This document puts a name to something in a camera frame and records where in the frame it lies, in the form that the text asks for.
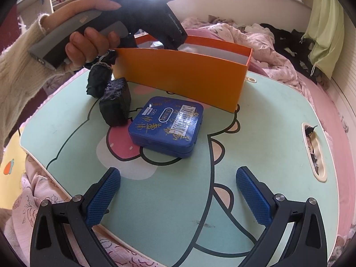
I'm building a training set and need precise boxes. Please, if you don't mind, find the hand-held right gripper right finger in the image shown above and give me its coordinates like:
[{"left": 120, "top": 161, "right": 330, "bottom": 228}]
[{"left": 236, "top": 166, "right": 328, "bottom": 267}]

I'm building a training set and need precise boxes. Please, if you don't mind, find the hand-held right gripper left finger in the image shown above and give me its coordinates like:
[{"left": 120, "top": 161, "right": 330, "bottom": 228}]
[{"left": 29, "top": 167, "right": 121, "bottom": 267}]

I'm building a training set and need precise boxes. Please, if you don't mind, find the orange cardboard box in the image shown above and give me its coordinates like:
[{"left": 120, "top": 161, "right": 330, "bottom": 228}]
[{"left": 113, "top": 33, "right": 253, "bottom": 113}]

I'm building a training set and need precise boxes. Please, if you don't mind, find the blue tin case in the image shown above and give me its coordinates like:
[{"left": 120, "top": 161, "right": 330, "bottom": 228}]
[{"left": 128, "top": 96, "right": 204, "bottom": 159}]

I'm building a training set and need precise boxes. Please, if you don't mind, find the black cloth bundle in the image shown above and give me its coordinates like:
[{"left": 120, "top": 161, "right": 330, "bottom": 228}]
[{"left": 85, "top": 49, "right": 119, "bottom": 99}]

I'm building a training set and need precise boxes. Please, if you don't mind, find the person's left forearm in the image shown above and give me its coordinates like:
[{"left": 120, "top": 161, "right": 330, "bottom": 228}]
[{"left": 0, "top": 12, "right": 73, "bottom": 156}]

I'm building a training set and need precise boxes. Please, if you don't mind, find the green cartoon desktop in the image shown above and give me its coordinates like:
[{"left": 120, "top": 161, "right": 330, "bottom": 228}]
[{"left": 19, "top": 68, "right": 341, "bottom": 267}]

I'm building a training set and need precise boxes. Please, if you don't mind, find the person's left hand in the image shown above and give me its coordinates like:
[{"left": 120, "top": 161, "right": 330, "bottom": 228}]
[{"left": 42, "top": 0, "right": 123, "bottom": 73}]

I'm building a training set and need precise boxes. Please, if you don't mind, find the yellow printed cloth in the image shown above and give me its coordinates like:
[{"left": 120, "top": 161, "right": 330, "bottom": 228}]
[{"left": 0, "top": 133, "right": 27, "bottom": 209}]

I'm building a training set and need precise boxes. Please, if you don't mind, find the white cloth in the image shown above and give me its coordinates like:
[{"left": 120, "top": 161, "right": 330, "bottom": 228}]
[{"left": 245, "top": 24, "right": 267, "bottom": 34}]

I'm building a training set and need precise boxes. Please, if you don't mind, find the pink bed sheet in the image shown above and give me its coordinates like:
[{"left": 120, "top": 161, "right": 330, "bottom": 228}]
[{"left": 250, "top": 61, "right": 354, "bottom": 242}]

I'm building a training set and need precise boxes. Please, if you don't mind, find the pink floral blanket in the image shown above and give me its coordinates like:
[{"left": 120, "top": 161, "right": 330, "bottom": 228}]
[{"left": 11, "top": 16, "right": 351, "bottom": 267}]

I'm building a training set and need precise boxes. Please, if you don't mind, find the pile of black clothes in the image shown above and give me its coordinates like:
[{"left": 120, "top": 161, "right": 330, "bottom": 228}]
[{"left": 260, "top": 22, "right": 323, "bottom": 81}]

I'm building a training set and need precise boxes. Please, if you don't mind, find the light green hanging garment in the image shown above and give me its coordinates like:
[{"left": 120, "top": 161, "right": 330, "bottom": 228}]
[{"left": 303, "top": 0, "right": 345, "bottom": 81}]

